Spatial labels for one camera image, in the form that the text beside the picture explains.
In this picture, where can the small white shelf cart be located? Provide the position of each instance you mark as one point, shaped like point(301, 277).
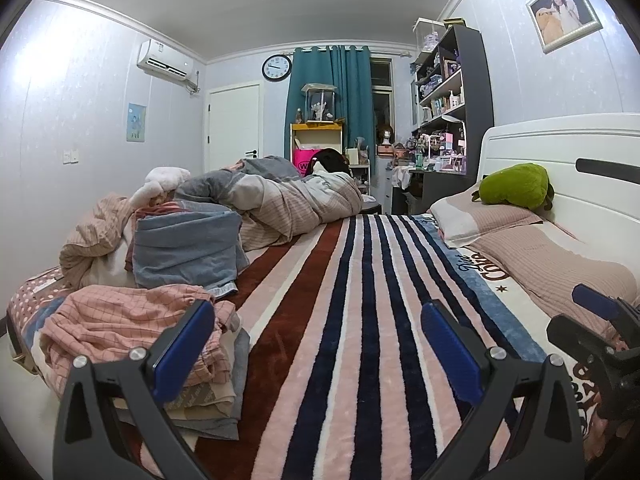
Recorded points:
point(359, 170)

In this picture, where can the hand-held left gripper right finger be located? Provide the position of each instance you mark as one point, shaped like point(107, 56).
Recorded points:
point(450, 345)

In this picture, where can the pink bag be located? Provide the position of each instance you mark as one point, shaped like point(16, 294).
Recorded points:
point(304, 162)

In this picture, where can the pale pink plush toy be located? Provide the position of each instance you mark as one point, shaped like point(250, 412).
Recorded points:
point(160, 182)

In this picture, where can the polka dot bed sheet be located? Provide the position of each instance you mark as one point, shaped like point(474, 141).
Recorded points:
point(35, 300)

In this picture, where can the dark round stool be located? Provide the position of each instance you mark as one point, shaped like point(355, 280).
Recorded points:
point(371, 207)

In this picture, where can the framed wall picture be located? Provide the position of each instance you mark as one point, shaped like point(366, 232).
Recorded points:
point(562, 12)

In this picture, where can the stack of folded clothes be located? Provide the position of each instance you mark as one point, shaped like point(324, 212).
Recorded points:
point(210, 410)

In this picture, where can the dark bookshelf desk unit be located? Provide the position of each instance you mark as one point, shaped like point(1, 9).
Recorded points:
point(475, 110)

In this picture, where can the black and white plush toy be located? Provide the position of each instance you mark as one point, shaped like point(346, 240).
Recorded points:
point(330, 160)

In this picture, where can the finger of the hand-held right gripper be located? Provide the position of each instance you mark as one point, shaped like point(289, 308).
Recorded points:
point(595, 297)
point(590, 350)

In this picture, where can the small blue wall poster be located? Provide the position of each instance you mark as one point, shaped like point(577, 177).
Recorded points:
point(136, 122)

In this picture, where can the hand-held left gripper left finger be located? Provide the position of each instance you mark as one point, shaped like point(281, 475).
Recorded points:
point(185, 345)

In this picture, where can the white bed headboard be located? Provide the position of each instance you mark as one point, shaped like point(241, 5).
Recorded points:
point(600, 140)

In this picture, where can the yellow shelf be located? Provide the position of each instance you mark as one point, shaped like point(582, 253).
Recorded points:
point(315, 134)

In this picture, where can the white air conditioner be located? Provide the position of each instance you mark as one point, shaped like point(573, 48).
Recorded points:
point(165, 57)

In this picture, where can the beige checked duvet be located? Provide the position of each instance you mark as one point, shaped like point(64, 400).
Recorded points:
point(300, 195)

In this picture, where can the pink pillow with white towel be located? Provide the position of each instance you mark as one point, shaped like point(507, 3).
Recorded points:
point(480, 220)

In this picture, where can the mannequin head with wig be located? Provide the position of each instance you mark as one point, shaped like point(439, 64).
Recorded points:
point(385, 132)

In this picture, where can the striped plush blanket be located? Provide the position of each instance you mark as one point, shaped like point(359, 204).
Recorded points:
point(350, 310)

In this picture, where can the pink ribbed pillow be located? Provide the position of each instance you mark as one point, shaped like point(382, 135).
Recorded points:
point(540, 265)

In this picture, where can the glass display case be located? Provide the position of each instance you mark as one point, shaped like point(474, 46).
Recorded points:
point(317, 105)

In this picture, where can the folded blue jeans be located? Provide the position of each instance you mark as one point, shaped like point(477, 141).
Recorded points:
point(185, 255)

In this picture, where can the white door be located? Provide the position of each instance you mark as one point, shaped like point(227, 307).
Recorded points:
point(232, 125)

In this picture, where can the round wall clock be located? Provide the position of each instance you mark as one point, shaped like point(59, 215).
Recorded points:
point(277, 68)

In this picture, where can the window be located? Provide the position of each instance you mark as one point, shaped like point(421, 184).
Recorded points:
point(381, 90)

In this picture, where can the white light switch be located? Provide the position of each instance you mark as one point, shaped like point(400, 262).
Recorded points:
point(71, 156)

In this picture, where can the pink checked pants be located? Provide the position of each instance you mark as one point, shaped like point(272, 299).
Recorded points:
point(110, 320)

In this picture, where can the green plush toy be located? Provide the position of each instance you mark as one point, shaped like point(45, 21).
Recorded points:
point(515, 185)

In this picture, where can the teal curtain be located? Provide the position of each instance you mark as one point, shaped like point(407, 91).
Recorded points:
point(350, 100)

